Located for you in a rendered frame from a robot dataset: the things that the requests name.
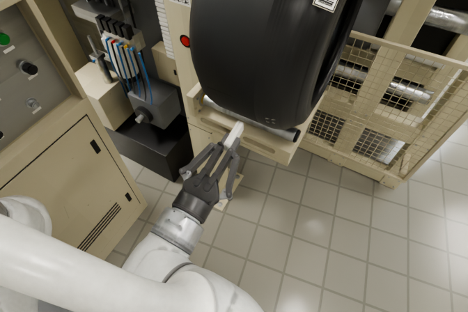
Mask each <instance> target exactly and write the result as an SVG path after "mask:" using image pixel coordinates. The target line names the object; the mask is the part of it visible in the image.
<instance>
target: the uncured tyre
mask: <svg viewBox="0 0 468 312"><path fill-rule="evenodd" d="M313 1H314V0H192V4H191V11H190V20H189V44H190V51H191V56H192V62H193V65H194V69H195V71H196V75H197V77H198V80H199V83H200V85H201V88H202V89H203V92H204V93H205V94H206V95H207V96H208V97H209V98H210V99H211V100H212V101H213V102H214V103H215V104H217V105H218V106H220V107H222V108H224V109H227V110H229V111H232V112H234V113H236V114H239V115H241V116H244V117H246V118H248V119H251V120H253V121H256V122H257V123H260V124H262V125H265V126H268V127H270V128H272V129H278V130H287V129H289V128H292V127H295V126H297V125H301V124H302V123H304V122H305V121H306V119H307V118H308V117H309V116H310V114H311V112H312V111H313V109H314V108H315V106H316V105H317V103H318V101H319V99H320V98H321V96H322V94H323V93H324V91H325V89H326V87H327V85H328V83H329V80H330V79H331V77H332V75H333V73H334V70H335V68H336V66H337V63H338V61H339V59H340V57H341V54H342V52H343V50H344V47H345V45H346V42H347V41H348V38H349V36H350V33H351V30H352V27H353V26H354V22H355V20H356V18H357V15H358V12H359V9H360V7H361V4H362V1H363V0H338V3H337V5H336V8H335V10H334V12H333V13H332V12H329V11H328V10H325V9H322V8H319V7H317V6H314V5H312V4H313ZM207 86H208V87H210V88H208V87H207ZM211 88H213V89H215V90H218V91H221V92H222V93H220V92H218V91H215V90H213V89H211ZM223 93H225V94H228V95H231V96H232V97H231V96H228V95H225V94H223ZM264 116H265V117H268V118H276V122H277V125H275V124H269V123H266V122H265V119H264Z"/></svg>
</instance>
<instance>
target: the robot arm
mask: <svg viewBox="0 0 468 312"><path fill-rule="evenodd" d="M243 130H244V123H243V122H240V121H237V122H236V124H235V126H234V128H233V129H232V131H231V133H230V134H229V133H225V135H224V137H223V138H222V140H221V141H219V142H218V143H213V142H211V143H209V144H208V145H207V146H206V147H205V148H204V149H203V150H202V151H201V152H200V153H199V154H198V155H197V156H196V157H195V158H194V159H193V160H192V161H191V162H190V163H189V164H188V165H187V166H184V167H182V168H181V169H179V173H180V175H181V176H182V178H183V180H184V182H183V184H182V189H181V190H180V192H179V193H178V195H177V196H176V198H175V200H174V201H173V203H172V207H173V208H169V207H166V208H165V209H164V211H163V212H162V214H161V215H160V216H159V219H158V220H157V221H156V223H155V225H154V226H153V227H152V229H151V231H150V232H149V234H148V235H147V236H146V237H145V238H144V239H143V240H142V241H141V242H140V243H138V245H137V246H136V247H135V249H134V250H133V252H132V253H131V254H130V256H129V257H128V259H127V260H126V261H125V263H124V265H123V266H122V268H119V267H117V266H115V265H112V264H111V263H108V262H106V261H104V260H102V259H100V258H97V257H95V256H93V255H90V254H89V253H86V252H85V251H82V250H80V249H78V248H75V247H73V246H71V245H69V244H66V243H64V242H62V241H60V240H57V239H56V238H54V237H52V221H51V218H50V215H49V212H48V210H47V208H46V207H45V206H44V204H43V203H41V202H40V201H38V200H37V199H34V198H31V197H29V196H21V195H12V196H6V197H3V198H0V312H38V300H42V301H44V302H48V303H50V304H53V305H56V306H60V307H62V308H64V309H67V310H70V311H74V312H264V311H263V310H262V308H261V307H260V306H259V304H258V303H257V302H256V301H255V299H254V298H253V297H252V296H251V295H249V294H248V293H247V292H245V291H244V290H243V289H241V288H240V287H238V286H237V285H235V284H234V283H232V282H230V281H229V280H227V279H225V278H224V277H222V276H219V275H218V274H216V273H214V272H211V271H210V270H207V269H204V268H201V267H199V266H197V265H195V264H193V263H192V262H191V261H190V260H189V257H190V255H191V253H192V252H193V250H194V247H195V246H196V244H197V242H198V240H199V239H200V237H201V235H202V233H203V227H202V226H201V225H200V224H204V223H205V220H206V219H207V218H208V215H209V214H210V212H211V210H212V208H213V207H214V205H216V204H217V203H218V202H219V200H225V199H227V200H228V201H231V200H232V199H233V195H232V188H233V183H234V180H235V176H236V173H237V168H238V165H239V162H240V156H239V154H237V153H236V152H235V151H236V150H237V148H238V146H239V145H240V138H239V137H240V135H241V133H242V131H243ZM224 150H225V151H227V152H226V154H225V155H224V157H223V159H222V160H221V162H220V163H219V166H218V167H217V169H216V170H215V172H214V173H213V174H212V175H211V177H210V173H211V172H212V170H213V168H214V167H215V165H216V163H217V161H218V160H219V158H220V157H221V154H222V153H223V151H224ZM209 156H210V158H209ZM207 158H209V160H208V161H207V163H206V164H205V166H204V167H203V168H202V169H201V171H200V173H198V174H196V175H194V176H192V177H190V176H191V175H192V173H193V172H195V170H197V168H198V167H199V166H200V165H202V163H204V161H205V160H206V159H207ZM232 159H233V161H232V163H231V168H230V171H229V174H228V178H227V181H226V188H225V189H222V193H219V185H218V184H219V181H220V179H221V177H222V175H223V174H224V171H225V170H226V168H227V166H228V165H229V163H230V162H231V160H232Z"/></svg>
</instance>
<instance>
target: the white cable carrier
mask: <svg viewBox="0 0 468 312"><path fill-rule="evenodd" d="M155 1H156V2H155V5H156V6H157V10H158V12H157V14H158V15H159V17H158V18H159V20H160V21H159V24H160V25H161V29H162V33H163V34H162V36H163V40H164V45H165V46H166V47H165V49H166V55H167V57H169V58H171V59H174V60H175V56H174V52H173V45H172V42H171V35H170V31H169V25H168V21H167V16H166V10H165V6H164V0H155Z"/></svg>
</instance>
